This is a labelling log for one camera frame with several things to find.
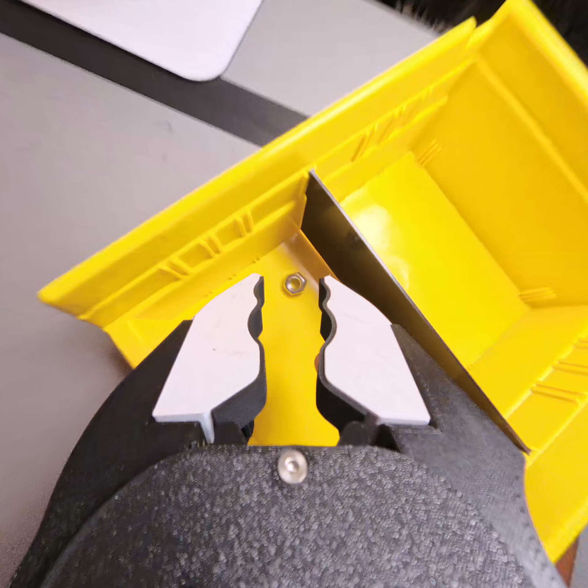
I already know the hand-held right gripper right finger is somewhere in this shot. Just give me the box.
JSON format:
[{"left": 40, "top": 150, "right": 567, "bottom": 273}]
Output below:
[{"left": 315, "top": 275, "right": 431, "bottom": 432}]

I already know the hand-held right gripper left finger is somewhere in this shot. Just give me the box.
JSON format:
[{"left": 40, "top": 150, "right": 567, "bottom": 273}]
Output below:
[{"left": 152, "top": 273, "right": 268, "bottom": 445}]

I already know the yellow plastic storage bin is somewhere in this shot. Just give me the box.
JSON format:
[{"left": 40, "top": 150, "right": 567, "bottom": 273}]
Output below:
[{"left": 37, "top": 0, "right": 588, "bottom": 563}]

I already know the dark olive bin divider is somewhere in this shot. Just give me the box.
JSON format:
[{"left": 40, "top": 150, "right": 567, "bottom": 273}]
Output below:
[{"left": 301, "top": 170, "right": 533, "bottom": 453}]

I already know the white rounded base plate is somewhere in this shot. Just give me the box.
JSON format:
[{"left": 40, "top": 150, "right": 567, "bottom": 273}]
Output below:
[{"left": 25, "top": 0, "right": 263, "bottom": 82}]

